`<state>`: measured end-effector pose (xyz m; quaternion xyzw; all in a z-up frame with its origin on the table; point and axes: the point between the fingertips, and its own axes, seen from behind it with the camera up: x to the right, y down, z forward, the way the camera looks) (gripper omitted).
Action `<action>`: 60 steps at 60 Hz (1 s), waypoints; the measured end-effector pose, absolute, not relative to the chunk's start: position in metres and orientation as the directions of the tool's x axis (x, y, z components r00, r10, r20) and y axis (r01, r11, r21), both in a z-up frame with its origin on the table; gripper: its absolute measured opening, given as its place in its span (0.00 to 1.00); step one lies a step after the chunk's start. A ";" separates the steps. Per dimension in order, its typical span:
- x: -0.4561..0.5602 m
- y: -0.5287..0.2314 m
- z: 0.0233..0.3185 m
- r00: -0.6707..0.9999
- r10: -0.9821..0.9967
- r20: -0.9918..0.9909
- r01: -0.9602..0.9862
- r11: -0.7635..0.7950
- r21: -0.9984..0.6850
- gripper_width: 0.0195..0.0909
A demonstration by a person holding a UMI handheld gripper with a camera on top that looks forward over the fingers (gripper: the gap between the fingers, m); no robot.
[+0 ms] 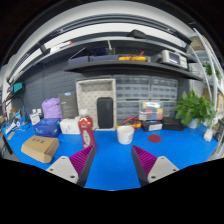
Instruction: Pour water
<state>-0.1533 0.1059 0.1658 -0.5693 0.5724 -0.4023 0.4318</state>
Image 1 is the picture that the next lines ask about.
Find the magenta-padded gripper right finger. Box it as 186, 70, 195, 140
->
130, 144, 181, 188

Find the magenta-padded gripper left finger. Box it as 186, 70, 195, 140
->
45, 143, 98, 188

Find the red drink bottle white cap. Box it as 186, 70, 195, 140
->
77, 108, 98, 150

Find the brown cardboard box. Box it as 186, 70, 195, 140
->
20, 134, 61, 164

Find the white carton box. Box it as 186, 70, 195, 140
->
59, 116, 82, 135

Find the small black box white label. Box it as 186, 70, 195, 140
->
141, 119, 164, 132

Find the flat black zip case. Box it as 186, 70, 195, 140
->
162, 117, 186, 132

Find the white cup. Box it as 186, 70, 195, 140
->
116, 125, 135, 146

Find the yellow multimeter with red leads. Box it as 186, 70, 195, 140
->
116, 115, 143, 130

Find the small white carton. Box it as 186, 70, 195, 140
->
29, 111, 42, 126

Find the small white block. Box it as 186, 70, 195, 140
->
203, 128, 214, 143

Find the clear box of colourful parts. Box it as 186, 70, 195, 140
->
138, 100, 164, 122

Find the grey small-parts drawer cabinet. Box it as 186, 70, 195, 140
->
115, 99, 141, 126
162, 99, 178, 119
150, 76, 179, 101
113, 75, 151, 101

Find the purple plastic bag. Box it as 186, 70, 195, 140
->
41, 97, 63, 120

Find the dark grey upright box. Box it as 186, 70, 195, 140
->
58, 91, 80, 120

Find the green potted plant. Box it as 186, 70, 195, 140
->
173, 89, 218, 130

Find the white perforated tray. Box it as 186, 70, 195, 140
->
75, 78, 118, 131

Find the white shelf rack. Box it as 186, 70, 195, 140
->
188, 28, 224, 111

